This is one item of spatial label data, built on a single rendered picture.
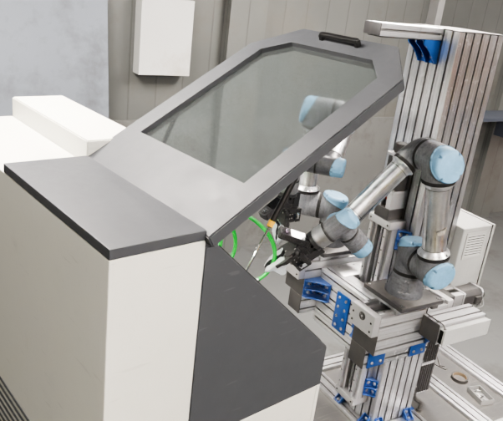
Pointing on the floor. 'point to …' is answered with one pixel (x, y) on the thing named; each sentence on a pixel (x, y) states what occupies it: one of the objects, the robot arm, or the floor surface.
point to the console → (65, 123)
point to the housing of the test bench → (75, 286)
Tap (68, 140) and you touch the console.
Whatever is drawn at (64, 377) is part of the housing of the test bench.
